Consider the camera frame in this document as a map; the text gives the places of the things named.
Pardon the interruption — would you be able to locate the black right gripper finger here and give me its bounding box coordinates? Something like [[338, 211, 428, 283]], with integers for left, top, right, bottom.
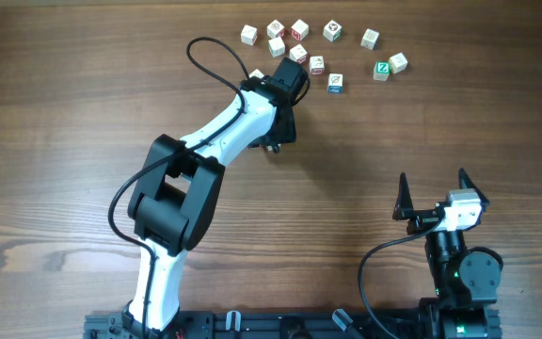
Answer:
[[392, 172, 415, 220], [458, 168, 490, 207]]

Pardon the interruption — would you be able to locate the wooden block baseball picture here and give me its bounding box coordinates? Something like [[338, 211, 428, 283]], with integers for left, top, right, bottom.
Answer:
[[309, 56, 325, 75]]

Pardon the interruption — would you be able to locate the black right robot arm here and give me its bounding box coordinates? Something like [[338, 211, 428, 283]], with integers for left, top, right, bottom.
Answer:
[[392, 169, 503, 339]]

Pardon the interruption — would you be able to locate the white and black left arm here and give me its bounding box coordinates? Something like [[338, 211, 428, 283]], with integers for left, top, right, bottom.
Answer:
[[122, 58, 311, 338]]

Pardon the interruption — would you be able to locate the wooden block animal picture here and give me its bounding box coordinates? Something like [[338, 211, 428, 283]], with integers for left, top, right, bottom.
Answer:
[[289, 44, 309, 64]]

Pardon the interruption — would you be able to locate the wooden block strawberry picture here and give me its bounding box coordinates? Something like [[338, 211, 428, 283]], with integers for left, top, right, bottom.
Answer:
[[249, 69, 264, 79]]

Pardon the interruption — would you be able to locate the wooden block number one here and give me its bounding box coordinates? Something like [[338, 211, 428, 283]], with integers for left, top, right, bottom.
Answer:
[[268, 37, 285, 57]]

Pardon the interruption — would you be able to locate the wooden block leaf picture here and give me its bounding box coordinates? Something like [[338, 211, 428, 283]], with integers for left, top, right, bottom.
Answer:
[[327, 73, 343, 93]]

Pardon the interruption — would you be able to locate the wooden block red letter M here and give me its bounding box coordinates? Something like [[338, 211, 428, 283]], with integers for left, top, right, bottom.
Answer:
[[291, 19, 310, 41]]

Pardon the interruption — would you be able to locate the wooden block shell picture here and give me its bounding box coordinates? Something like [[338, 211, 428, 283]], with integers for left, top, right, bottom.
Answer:
[[266, 20, 285, 39]]

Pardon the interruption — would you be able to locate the wooden block red side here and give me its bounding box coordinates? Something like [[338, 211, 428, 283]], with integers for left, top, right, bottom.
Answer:
[[241, 24, 258, 46]]

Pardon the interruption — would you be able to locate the wooden block soccer ball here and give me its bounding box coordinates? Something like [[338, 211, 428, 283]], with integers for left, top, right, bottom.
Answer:
[[323, 20, 343, 41]]

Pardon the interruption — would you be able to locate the wooden block yellow letter B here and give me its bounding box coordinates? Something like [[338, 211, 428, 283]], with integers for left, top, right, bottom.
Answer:
[[360, 28, 379, 50]]

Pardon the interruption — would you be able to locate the wooden block green letter Z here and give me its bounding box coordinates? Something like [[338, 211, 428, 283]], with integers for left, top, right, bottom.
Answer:
[[373, 61, 391, 81]]

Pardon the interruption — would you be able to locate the wooden block number three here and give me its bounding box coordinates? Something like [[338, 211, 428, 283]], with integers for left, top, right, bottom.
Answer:
[[389, 53, 408, 74]]

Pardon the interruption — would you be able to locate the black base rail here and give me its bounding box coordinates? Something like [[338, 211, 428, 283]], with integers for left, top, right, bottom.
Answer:
[[82, 308, 502, 339]]

